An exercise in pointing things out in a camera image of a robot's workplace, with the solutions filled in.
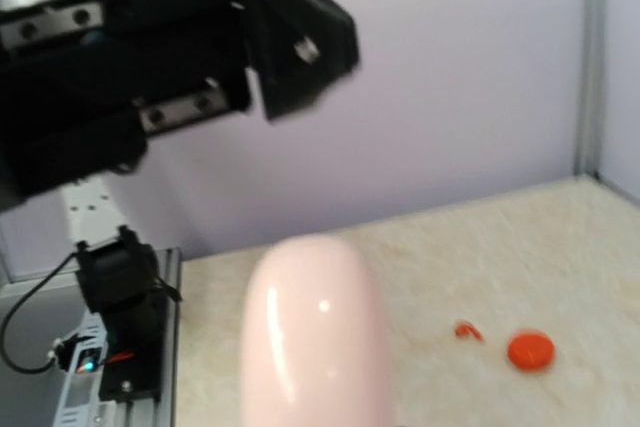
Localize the red earbud charging case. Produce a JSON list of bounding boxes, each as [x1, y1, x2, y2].
[[507, 331, 556, 372]]

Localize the red earbud left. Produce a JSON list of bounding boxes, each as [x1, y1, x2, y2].
[[454, 321, 484, 343]]

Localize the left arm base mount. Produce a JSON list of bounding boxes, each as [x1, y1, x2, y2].
[[99, 289, 169, 403]]

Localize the pink earbud charging case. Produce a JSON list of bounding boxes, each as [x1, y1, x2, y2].
[[239, 234, 395, 426]]

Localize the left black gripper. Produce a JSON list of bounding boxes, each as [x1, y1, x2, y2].
[[1, 0, 251, 210]]

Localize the left aluminium frame post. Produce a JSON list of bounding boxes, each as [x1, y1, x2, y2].
[[574, 0, 607, 179]]

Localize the front aluminium rail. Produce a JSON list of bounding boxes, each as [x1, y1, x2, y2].
[[44, 246, 184, 427]]

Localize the black floor cable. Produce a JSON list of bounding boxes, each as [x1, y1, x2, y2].
[[0, 254, 79, 376]]

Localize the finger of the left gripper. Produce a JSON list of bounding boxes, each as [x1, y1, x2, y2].
[[237, 0, 360, 121]]

